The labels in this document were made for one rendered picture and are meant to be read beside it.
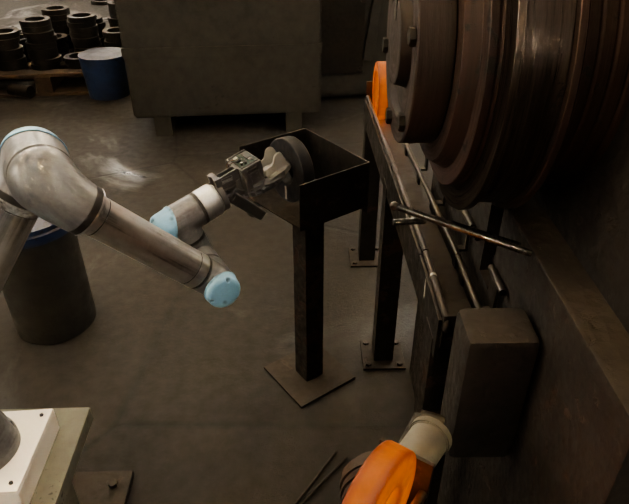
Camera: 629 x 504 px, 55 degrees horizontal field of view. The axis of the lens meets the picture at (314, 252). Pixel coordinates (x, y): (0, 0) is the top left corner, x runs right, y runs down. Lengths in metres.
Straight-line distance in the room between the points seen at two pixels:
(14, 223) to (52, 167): 0.18
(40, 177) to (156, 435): 0.91
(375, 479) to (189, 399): 1.22
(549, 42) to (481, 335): 0.37
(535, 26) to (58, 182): 0.77
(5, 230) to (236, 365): 0.93
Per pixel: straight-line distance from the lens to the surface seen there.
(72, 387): 1.99
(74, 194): 1.10
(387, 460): 0.71
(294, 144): 1.41
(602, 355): 0.76
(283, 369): 1.90
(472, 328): 0.86
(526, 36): 0.71
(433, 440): 0.85
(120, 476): 1.71
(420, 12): 0.77
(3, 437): 1.35
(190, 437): 1.77
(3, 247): 1.27
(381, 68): 2.02
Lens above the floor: 1.34
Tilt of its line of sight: 34 degrees down
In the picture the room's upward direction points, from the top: straight up
